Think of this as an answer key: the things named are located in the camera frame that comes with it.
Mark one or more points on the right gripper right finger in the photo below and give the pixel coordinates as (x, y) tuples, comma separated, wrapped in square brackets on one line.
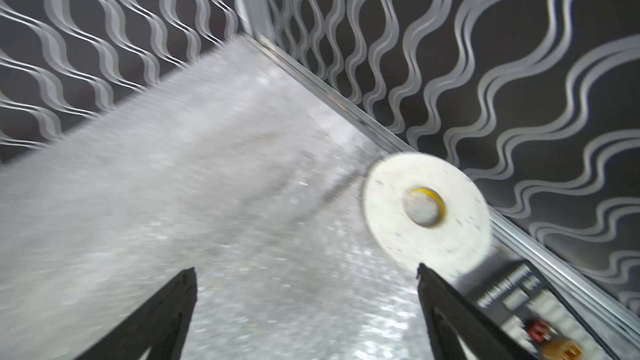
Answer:
[(452, 321)]

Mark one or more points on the white tape roll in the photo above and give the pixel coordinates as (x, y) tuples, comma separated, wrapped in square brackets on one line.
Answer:
[(421, 209)]

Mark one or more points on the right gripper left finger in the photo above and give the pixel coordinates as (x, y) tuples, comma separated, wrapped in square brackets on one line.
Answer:
[(157, 329)]

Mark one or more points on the bubble wrap of red glass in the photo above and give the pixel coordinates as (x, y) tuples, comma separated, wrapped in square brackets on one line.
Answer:
[(230, 167)]

